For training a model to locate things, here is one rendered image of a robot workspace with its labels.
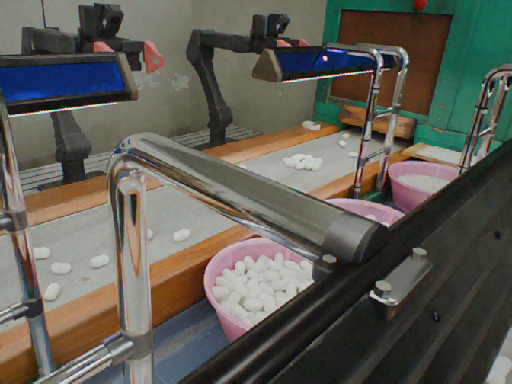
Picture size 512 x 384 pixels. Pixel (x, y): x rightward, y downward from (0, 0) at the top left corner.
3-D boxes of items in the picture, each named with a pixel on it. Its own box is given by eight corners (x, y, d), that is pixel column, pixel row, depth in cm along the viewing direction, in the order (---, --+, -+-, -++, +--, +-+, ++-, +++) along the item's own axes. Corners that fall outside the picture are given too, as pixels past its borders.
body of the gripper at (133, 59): (142, 41, 89) (123, 38, 94) (100, 42, 82) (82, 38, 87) (143, 71, 92) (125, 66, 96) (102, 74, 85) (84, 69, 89)
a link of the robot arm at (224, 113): (235, 122, 158) (208, 42, 156) (222, 124, 153) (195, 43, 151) (225, 126, 162) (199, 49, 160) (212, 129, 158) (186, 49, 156)
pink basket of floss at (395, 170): (398, 224, 109) (406, 193, 105) (372, 185, 133) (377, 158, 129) (495, 230, 109) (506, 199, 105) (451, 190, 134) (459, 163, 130)
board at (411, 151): (401, 153, 137) (402, 150, 137) (418, 145, 148) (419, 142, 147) (509, 184, 117) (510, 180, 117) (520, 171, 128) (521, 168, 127)
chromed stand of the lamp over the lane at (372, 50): (295, 198, 120) (314, 41, 102) (331, 181, 134) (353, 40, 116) (350, 221, 109) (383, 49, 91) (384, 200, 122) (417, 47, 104)
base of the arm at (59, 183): (109, 155, 123) (97, 149, 128) (43, 170, 110) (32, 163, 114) (110, 178, 127) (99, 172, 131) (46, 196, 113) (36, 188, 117)
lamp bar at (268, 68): (250, 78, 93) (252, 45, 90) (375, 65, 136) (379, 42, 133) (276, 83, 88) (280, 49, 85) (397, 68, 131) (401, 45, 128)
